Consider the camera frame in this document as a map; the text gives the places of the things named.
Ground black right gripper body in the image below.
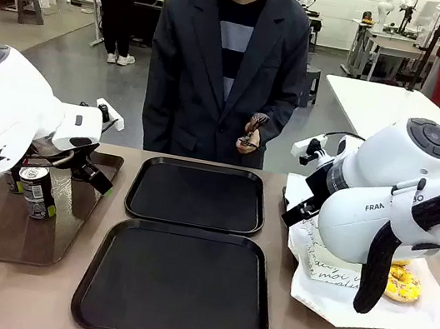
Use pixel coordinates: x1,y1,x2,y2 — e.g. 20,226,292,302
299,161,337,212

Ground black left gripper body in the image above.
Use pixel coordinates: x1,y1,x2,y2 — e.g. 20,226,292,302
67,149,102,184

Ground black Pepsi can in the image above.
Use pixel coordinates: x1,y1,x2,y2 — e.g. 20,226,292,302
12,162,64,224
7,167,29,197

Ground person left forearm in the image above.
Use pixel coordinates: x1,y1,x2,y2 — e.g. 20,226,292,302
248,86,303,152

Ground person right forearm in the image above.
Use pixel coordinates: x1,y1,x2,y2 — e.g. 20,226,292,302
135,76,185,156

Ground person left hand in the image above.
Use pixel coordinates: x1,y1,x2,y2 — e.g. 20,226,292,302
242,110,273,148

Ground white side table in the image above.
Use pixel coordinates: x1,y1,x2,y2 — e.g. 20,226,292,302
313,72,440,168

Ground white paper sheet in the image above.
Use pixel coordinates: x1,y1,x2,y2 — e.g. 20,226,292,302
261,171,440,329

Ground small black plastic tray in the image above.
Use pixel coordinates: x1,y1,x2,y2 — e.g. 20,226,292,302
121,151,273,241

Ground brown plastic tray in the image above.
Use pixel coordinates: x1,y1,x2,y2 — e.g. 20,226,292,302
0,135,126,281

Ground black stool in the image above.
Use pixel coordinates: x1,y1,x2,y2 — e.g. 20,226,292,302
298,65,324,109

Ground large black plastic tray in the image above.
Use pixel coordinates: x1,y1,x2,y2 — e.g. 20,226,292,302
66,210,283,329

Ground yellow sprinkled donut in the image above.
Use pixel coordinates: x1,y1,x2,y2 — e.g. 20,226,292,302
382,259,427,307

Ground person in dark blazer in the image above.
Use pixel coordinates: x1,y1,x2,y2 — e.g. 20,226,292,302
134,0,319,175

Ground grey background table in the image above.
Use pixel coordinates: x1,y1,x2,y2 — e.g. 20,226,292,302
356,27,440,93

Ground grey step stool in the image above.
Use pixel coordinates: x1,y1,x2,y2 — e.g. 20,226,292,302
12,0,49,28

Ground black pole stand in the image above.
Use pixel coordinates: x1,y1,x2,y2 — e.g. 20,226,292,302
403,0,440,97

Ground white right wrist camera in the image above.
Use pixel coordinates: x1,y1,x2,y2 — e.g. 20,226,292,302
289,132,329,169

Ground thin black cable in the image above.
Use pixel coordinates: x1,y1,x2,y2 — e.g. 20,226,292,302
324,127,368,147

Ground black cable sleeve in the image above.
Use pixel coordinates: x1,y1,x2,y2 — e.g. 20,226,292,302
351,164,440,328

